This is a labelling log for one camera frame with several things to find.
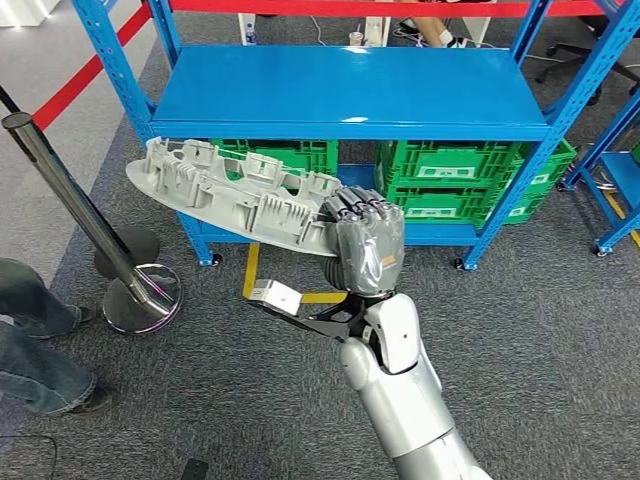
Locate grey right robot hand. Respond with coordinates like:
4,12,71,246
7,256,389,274
319,186,406,297

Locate grey plastic wheel hubcap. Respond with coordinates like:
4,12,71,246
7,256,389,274
125,135,346,258

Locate blue metal shelf rack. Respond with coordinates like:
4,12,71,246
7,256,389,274
72,0,640,273
557,86,640,256

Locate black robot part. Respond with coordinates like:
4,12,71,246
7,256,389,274
180,458,208,480

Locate person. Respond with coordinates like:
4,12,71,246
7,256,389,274
0,258,113,417
412,16,469,49

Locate red barrier belt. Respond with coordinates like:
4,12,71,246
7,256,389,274
170,0,606,18
32,3,151,130

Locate black office chair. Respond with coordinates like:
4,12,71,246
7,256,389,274
534,16,640,107

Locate black barrier belt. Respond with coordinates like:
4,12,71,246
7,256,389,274
0,84,21,115

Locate white lit display plinth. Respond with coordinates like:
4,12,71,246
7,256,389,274
0,0,63,28

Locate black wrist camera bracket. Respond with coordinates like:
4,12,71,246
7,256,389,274
247,291,381,342

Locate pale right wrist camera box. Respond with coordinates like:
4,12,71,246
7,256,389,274
254,279,303,318

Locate chrome stanchion post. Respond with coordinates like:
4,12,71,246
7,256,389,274
1,111,183,335

